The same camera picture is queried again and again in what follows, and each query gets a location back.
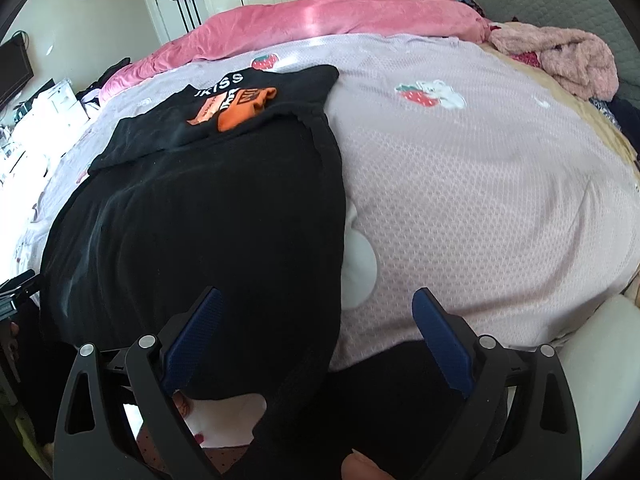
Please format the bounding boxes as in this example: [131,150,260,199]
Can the light purple strawberry blanket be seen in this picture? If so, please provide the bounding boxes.
[15,34,640,371]

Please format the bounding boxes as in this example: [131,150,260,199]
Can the dark patterned clothes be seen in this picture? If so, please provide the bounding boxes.
[590,95,640,163]

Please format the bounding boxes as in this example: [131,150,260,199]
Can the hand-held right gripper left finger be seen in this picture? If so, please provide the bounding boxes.
[52,286,226,480]

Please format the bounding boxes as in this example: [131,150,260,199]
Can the white storage box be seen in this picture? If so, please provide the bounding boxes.
[27,80,88,126]

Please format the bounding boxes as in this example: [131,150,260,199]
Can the pink fluffy garment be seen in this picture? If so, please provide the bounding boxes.
[487,22,621,102]

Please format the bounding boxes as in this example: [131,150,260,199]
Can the black television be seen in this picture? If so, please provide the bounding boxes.
[0,35,35,108]

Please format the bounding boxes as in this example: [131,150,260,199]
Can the beige bed sheet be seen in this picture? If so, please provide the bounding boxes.
[477,40,640,176]

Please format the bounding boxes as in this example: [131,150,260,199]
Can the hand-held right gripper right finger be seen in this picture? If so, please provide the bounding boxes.
[411,287,586,480]

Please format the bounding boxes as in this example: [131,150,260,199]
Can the black and white clothes pile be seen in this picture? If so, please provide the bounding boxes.
[75,57,133,106]

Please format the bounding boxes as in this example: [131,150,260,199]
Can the person's right hand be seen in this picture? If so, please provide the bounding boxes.
[341,449,396,480]

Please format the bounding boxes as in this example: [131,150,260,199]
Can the black long-sleeve shirt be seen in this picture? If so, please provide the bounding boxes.
[39,64,348,480]

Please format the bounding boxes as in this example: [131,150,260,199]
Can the person's dotted red pants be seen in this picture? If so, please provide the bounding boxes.
[140,430,256,480]

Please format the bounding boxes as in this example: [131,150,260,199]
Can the pink quilt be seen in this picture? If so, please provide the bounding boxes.
[100,0,493,103]

